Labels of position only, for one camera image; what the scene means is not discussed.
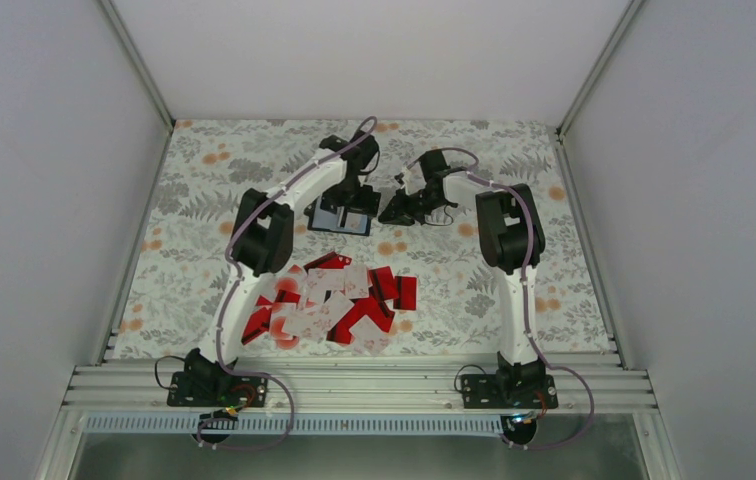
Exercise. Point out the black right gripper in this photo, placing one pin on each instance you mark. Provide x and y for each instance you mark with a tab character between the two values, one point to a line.
402	215

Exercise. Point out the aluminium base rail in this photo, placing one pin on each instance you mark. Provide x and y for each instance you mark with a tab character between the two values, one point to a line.
373	385

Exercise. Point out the slotted cable duct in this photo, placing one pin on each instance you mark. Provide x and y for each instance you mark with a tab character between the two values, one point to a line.
302	424

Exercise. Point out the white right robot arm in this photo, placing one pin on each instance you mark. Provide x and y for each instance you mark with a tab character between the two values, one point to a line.
511	242

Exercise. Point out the black card holder wallet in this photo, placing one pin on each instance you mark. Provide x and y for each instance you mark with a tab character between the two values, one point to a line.
328	221

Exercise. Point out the white floral card centre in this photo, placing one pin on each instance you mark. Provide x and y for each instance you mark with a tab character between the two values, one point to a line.
320	281

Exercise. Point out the red card far right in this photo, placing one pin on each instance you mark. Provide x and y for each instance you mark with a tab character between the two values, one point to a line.
407	288

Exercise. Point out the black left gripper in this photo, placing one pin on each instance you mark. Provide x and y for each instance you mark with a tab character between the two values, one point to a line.
329	197

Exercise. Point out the red card centre right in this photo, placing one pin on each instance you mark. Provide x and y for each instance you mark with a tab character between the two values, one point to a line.
384	286

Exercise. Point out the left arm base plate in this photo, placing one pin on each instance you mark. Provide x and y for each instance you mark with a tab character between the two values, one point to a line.
227	391

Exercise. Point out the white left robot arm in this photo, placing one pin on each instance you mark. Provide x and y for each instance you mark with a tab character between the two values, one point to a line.
261	245

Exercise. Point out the red card lower right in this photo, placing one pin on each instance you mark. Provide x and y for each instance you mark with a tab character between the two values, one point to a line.
371	308

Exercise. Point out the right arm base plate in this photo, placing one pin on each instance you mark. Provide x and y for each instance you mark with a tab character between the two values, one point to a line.
485	391

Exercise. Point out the aluminium frame post right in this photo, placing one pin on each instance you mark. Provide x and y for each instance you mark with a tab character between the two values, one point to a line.
600	65

